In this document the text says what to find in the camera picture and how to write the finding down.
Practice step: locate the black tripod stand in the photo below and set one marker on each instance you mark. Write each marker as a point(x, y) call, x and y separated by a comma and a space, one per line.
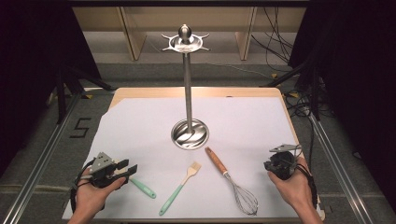
point(60, 93)
point(314, 93)

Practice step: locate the steel utensil stand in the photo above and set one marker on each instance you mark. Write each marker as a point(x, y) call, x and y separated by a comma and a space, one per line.
point(188, 93)

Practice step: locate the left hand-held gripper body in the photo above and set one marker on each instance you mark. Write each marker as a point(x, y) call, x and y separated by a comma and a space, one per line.
point(101, 174)

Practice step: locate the light wooden shelf unit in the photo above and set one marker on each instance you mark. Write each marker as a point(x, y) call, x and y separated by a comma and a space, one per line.
point(137, 34)

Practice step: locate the white paper sheet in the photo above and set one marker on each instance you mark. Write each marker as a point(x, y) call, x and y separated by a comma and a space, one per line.
point(149, 124)

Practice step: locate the person's right hand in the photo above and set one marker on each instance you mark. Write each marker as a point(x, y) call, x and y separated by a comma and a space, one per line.
point(295, 189)

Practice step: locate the person's left hand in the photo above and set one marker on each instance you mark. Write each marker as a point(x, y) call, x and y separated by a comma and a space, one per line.
point(90, 199)

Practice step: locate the aluminium floor rail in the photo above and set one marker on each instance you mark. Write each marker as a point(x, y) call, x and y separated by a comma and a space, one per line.
point(37, 168)
point(339, 168)

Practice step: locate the black curtain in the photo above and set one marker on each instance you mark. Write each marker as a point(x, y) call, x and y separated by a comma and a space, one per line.
point(358, 77)
point(31, 62)

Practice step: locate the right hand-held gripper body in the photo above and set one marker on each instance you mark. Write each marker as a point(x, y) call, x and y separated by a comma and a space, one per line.
point(281, 165)

